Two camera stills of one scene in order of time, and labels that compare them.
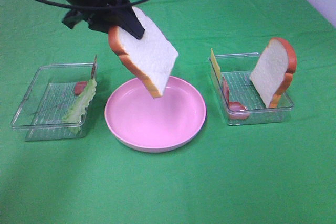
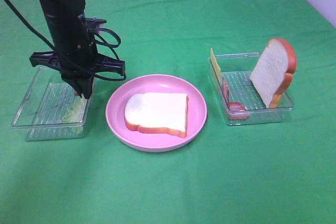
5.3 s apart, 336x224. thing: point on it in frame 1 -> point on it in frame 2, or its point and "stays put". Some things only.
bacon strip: (236, 110) stays put
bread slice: (273, 74) stays put
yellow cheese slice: (217, 65) stays put
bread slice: (150, 59) -> (158, 111)
